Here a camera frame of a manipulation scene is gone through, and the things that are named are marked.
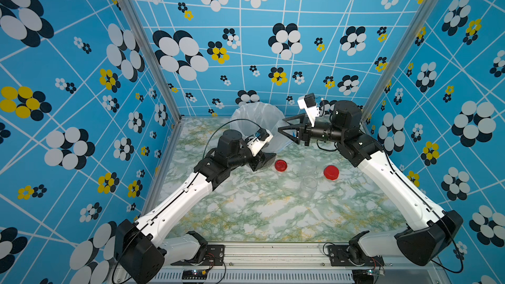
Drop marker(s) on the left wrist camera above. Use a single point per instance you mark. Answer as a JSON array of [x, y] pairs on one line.
[[261, 138]]

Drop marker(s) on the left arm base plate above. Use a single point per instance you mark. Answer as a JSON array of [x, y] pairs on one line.
[[211, 255]]

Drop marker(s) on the green circuit board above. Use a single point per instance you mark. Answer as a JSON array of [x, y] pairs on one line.
[[367, 276], [194, 275]]

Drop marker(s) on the aluminium front frame rail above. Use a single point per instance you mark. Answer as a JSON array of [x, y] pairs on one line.
[[289, 263]]

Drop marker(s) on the clear jar of mung beans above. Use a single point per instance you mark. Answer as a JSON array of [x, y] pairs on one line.
[[309, 169]]

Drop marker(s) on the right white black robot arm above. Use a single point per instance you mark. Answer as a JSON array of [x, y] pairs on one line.
[[429, 228]]

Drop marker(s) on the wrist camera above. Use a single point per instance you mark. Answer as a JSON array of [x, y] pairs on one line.
[[261, 138], [309, 105]]

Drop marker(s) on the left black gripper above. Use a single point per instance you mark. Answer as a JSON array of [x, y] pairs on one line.
[[267, 155]]

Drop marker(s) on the right green circuit board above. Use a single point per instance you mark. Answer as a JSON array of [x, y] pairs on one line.
[[367, 276]]

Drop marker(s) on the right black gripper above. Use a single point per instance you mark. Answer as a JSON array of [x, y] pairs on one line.
[[304, 133]]

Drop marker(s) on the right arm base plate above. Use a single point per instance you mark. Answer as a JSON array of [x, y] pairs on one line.
[[345, 255]]

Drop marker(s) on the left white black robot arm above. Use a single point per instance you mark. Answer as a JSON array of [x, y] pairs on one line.
[[139, 246]]

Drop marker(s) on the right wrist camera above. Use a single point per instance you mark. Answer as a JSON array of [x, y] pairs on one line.
[[309, 105]]

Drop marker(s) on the clear jar large red lid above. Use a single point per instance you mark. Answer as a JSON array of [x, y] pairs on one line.
[[308, 187]]

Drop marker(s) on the small red jar lid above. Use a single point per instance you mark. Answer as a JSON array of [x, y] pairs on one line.
[[280, 165]]

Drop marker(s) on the left green circuit board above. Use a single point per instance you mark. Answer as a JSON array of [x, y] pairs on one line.
[[194, 275]]

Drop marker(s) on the tall clear jar white lid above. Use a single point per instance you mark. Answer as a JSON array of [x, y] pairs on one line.
[[279, 141]]

